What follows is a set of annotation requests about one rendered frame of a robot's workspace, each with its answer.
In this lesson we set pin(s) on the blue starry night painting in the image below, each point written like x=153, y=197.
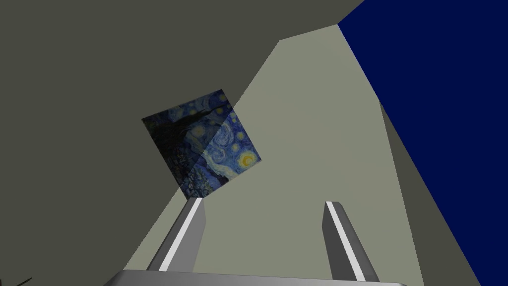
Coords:
x=202, y=143

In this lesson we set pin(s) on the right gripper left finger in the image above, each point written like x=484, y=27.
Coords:
x=180, y=242

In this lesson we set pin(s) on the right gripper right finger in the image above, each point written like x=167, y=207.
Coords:
x=347, y=246

